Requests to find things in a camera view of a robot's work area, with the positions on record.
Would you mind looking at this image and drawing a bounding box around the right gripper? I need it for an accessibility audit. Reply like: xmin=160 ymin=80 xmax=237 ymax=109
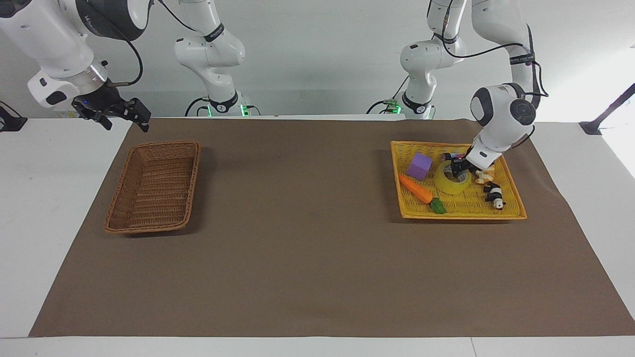
xmin=72 ymin=79 xmax=152 ymax=133

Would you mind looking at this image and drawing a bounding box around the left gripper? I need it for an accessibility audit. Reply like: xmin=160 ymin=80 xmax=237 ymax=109
xmin=443 ymin=152 xmax=476 ymax=179

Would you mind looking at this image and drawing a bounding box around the yellow tape roll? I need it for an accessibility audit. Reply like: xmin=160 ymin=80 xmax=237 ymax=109
xmin=434 ymin=159 xmax=473 ymax=195

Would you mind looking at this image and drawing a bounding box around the yellow woven basket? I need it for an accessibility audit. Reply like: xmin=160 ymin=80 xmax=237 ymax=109
xmin=390 ymin=140 xmax=528 ymax=221

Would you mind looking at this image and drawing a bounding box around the brown wicker basket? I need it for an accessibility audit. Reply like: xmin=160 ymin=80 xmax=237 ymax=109
xmin=104 ymin=140 xmax=202 ymax=235

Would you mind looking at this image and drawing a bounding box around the purple cube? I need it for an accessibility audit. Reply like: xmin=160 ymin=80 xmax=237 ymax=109
xmin=406 ymin=152 xmax=434 ymax=181

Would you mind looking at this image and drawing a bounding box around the orange toy carrot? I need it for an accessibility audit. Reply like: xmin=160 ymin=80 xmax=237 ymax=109
xmin=398 ymin=174 xmax=446 ymax=215

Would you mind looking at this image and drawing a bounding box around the black and white toy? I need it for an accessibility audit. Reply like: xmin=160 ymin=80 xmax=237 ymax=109
xmin=483 ymin=181 xmax=507 ymax=211

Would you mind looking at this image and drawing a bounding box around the black stand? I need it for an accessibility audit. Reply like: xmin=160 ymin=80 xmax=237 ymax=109
xmin=579 ymin=83 xmax=635 ymax=136
xmin=0 ymin=101 xmax=28 ymax=133

